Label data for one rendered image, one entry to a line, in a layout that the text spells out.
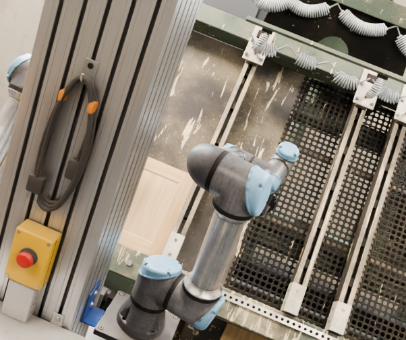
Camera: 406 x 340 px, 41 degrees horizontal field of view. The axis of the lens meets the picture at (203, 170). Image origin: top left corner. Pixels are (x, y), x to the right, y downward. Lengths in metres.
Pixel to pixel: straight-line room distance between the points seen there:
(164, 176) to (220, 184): 1.10
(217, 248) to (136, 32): 0.65
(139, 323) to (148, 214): 0.82
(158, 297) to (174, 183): 0.91
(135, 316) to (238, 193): 0.54
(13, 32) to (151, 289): 3.51
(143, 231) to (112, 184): 1.24
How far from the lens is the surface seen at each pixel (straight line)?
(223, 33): 2.70
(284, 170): 1.79
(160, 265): 1.63
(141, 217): 2.41
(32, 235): 1.23
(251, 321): 2.35
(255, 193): 1.34
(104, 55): 1.10
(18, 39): 4.83
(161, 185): 2.44
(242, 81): 2.64
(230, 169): 1.36
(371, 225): 2.52
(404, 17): 3.06
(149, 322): 1.69
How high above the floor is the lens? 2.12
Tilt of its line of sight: 21 degrees down
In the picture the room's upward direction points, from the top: 21 degrees clockwise
